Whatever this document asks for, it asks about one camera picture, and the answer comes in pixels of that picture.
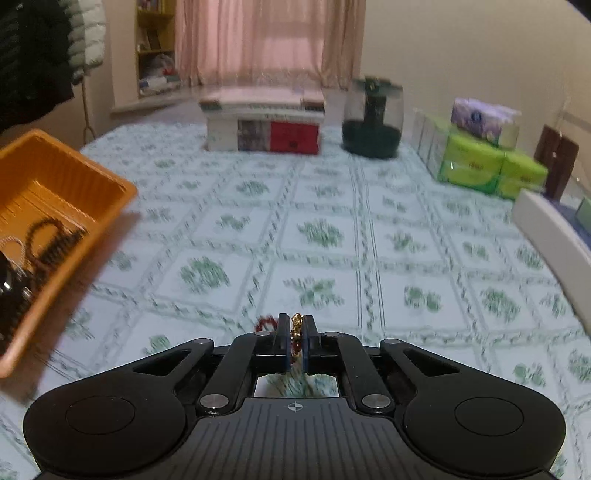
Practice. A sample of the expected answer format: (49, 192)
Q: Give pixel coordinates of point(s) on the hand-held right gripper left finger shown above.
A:
(282, 344)

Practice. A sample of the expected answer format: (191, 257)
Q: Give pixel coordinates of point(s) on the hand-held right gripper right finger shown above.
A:
(310, 344)

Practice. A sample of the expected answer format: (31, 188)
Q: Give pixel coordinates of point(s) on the orange plastic tray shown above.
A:
(60, 184)

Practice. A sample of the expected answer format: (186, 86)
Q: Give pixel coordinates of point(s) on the glass teapot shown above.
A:
(371, 134)

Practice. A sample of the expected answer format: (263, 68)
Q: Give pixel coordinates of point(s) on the white paperback book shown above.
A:
(258, 108)

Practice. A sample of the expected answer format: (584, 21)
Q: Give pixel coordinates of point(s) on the green tissue multipack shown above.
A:
(475, 161)

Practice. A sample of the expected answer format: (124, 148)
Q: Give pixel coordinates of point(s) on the long white box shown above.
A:
(549, 235)

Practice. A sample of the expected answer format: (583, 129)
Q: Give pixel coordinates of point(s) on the purple tissue pack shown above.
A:
(480, 120)

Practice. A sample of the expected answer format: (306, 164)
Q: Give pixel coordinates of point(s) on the blue flat box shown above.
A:
(575, 228)

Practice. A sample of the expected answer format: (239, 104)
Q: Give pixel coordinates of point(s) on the white plastic bag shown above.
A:
(159, 76)

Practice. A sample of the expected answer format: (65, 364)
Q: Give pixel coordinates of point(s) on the metal coat rack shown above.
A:
(87, 120)

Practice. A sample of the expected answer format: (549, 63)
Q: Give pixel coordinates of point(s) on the pink curtain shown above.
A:
(268, 41)

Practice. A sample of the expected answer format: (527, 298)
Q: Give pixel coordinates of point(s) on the green flat box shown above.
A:
(584, 212)

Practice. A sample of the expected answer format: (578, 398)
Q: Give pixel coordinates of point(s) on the yellow bookshelf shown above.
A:
(152, 27)

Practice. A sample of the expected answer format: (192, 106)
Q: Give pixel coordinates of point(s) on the white grey puffer jacket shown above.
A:
(87, 37)

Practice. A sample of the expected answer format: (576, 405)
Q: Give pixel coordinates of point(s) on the black down jacket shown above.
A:
(32, 55)

